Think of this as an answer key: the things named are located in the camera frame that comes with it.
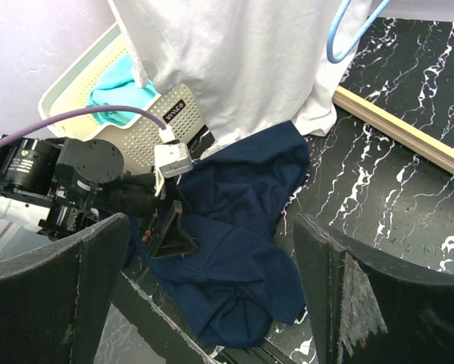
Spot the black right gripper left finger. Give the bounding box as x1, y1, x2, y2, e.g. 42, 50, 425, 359
0, 214, 130, 363

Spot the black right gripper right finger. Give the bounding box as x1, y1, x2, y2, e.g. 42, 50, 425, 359
293, 214, 454, 363

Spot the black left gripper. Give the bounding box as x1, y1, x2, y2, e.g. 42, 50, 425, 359
105, 176, 199, 259

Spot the navy blue t shirt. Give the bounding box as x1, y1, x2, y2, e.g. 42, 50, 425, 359
140, 121, 310, 344

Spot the teal t shirt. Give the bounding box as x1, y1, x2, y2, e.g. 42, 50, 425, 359
86, 54, 158, 109

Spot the blue wire hanger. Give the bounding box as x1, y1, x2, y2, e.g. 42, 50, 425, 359
326, 0, 393, 64

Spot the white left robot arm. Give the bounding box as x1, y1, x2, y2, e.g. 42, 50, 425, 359
0, 138, 199, 259

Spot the white t shirt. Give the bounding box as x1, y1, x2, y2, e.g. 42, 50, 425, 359
109, 0, 355, 146

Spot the cream laundry basket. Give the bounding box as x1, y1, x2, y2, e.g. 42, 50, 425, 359
37, 20, 208, 171

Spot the wooden clothes rack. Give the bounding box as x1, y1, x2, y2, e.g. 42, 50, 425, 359
333, 86, 454, 175

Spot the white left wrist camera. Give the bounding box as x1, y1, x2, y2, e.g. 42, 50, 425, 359
154, 143, 193, 197

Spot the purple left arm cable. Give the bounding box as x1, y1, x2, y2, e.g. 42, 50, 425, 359
0, 105, 174, 156

